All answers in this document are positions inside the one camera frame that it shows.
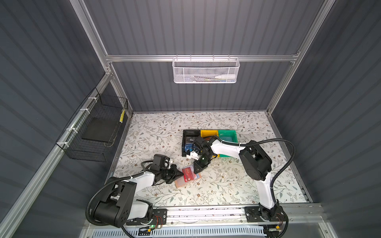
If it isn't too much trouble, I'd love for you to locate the red card from holder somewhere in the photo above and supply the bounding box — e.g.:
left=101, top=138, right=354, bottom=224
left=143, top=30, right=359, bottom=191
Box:
left=182, top=166, right=197, bottom=182

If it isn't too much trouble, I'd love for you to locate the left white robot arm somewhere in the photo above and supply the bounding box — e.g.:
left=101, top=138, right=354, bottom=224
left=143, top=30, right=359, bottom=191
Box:
left=85, top=165, right=184, bottom=228

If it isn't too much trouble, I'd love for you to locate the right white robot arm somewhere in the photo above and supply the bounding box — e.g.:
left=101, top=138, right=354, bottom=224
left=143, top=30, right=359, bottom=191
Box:
left=186, top=136, right=277, bottom=221

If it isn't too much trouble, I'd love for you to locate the blue card in bin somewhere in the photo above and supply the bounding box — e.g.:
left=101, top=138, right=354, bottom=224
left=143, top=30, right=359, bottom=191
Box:
left=184, top=143, right=193, bottom=153

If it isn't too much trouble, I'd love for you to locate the yellow plastic bin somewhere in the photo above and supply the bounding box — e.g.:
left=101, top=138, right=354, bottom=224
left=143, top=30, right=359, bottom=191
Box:
left=200, top=130, right=219, bottom=139

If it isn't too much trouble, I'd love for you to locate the black plastic bin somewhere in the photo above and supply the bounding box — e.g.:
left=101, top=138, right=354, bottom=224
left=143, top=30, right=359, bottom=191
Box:
left=182, top=130, right=200, bottom=157

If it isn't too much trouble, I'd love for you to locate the green plastic bin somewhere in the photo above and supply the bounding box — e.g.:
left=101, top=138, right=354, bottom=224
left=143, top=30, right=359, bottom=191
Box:
left=218, top=130, right=238, bottom=143

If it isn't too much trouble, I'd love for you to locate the white marker in basket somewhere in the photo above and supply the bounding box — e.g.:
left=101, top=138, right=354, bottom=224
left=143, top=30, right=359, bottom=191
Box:
left=215, top=74, right=237, bottom=81

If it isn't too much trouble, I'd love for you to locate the yellow tag on basket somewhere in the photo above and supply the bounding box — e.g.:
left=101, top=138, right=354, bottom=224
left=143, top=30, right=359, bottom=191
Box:
left=119, top=109, right=125, bottom=123

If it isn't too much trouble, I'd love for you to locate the black pad in basket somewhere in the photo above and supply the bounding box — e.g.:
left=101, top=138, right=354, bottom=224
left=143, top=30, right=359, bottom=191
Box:
left=81, top=118, right=118, bottom=143

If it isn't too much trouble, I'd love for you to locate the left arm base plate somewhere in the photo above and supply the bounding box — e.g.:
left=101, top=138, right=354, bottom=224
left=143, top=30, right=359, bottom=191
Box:
left=126, top=209, right=168, bottom=226

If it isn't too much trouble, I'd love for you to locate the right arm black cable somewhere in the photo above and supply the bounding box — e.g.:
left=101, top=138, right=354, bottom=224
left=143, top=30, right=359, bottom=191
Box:
left=208, top=135, right=296, bottom=206

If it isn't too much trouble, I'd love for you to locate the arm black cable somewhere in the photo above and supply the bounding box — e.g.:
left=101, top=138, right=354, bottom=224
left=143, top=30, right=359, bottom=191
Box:
left=85, top=160, right=155, bottom=238
left=208, top=135, right=296, bottom=206

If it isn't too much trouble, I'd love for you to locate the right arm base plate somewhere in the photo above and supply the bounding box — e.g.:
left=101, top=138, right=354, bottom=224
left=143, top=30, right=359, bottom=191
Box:
left=244, top=204, right=288, bottom=224

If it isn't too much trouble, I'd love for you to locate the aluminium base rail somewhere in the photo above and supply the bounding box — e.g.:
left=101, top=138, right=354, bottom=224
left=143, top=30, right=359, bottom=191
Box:
left=127, top=204, right=325, bottom=230

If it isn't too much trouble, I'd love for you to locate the white vented cable duct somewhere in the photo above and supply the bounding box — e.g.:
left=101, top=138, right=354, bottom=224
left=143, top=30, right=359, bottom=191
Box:
left=92, top=226, right=266, bottom=238

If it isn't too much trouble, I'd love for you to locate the white wire mesh basket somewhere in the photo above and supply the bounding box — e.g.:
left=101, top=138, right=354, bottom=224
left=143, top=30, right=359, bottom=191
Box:
left=172, top=57, right=240, bottom=84

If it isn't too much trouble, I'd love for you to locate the black wire wall basket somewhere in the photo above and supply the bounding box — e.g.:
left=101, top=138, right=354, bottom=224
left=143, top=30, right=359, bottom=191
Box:
left=56, top=89, right=129, bottom=163

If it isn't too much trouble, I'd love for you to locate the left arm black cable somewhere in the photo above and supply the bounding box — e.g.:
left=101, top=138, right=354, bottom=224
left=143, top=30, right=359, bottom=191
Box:
left=85, top=160, right=155, bottom=238

